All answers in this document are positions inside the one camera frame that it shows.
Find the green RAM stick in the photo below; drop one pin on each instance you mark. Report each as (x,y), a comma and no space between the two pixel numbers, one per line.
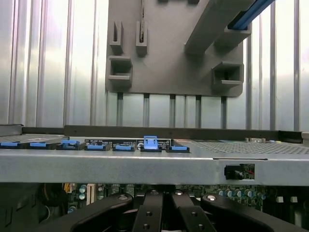
(143,24)

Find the open black PC case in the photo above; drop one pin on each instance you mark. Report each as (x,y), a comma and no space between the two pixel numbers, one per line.
(120,169)

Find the grey plastic parts rack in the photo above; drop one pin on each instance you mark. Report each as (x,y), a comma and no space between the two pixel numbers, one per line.
(169,60)

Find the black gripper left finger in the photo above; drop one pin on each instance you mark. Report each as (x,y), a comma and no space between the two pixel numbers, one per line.
(149,212)

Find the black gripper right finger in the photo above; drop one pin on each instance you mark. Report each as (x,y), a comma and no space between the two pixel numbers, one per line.
(190,217)

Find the hard disk with blue caddy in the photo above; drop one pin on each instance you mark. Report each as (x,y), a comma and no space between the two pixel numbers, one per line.
(246,17)

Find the green motherboard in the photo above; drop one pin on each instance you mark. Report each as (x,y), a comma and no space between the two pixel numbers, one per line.
(82,193)

